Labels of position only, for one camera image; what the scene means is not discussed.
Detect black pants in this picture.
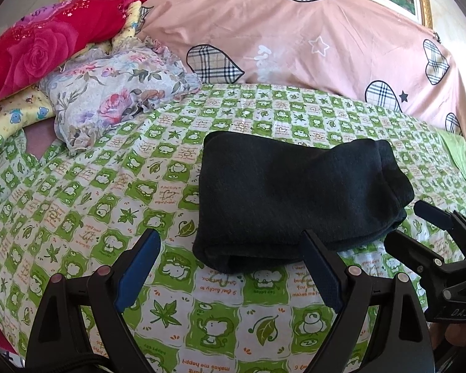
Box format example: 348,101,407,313
193,131,414,274

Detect right hand with bracelet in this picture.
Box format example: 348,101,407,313
429,322,466,349

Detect plain green bedsheet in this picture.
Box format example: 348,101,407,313
437,130,466,179

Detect green white patterned quilt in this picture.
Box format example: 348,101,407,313
0,84,466,372

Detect pink heart-patterned duvet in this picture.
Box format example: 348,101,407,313
139,0,466,140

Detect yellow cartoon pillow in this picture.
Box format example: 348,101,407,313
0,1,142,148

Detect white floral pillow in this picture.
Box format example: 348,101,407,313
38,37,202,153

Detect red rose-patterned pillow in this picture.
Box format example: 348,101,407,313
0,0,146,100

